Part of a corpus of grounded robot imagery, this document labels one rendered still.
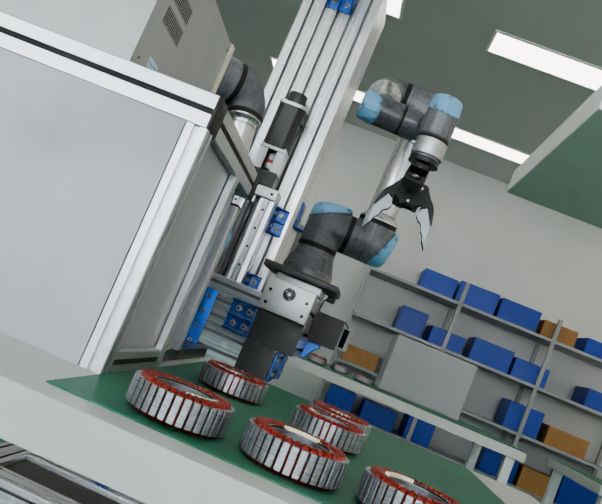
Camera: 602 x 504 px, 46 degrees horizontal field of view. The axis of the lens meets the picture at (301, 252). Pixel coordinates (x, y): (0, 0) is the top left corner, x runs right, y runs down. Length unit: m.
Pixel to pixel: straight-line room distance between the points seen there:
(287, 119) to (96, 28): 1.30
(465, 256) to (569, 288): 1.18
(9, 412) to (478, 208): 7.75
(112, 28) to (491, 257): 7.42
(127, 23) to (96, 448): 0.56
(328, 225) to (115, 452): 1.46
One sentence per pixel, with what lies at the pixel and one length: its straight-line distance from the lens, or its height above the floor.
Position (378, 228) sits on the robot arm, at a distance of 2.06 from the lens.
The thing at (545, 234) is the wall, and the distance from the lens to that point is 8.40.
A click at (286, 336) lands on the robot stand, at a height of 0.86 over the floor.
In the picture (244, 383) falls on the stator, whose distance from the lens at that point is 1.13.
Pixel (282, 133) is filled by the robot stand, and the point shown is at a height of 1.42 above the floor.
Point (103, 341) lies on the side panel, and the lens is 0.89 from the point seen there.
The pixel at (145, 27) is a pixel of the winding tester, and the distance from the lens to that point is 0.99.
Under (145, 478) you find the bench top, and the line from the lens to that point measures 0.66.
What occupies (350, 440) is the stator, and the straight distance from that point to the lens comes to 1.04.
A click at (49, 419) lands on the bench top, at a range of 0.68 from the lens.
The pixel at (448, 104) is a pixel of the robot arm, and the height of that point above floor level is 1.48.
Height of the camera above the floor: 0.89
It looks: 6 degrees up
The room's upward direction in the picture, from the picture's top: 23 degrees clockwise
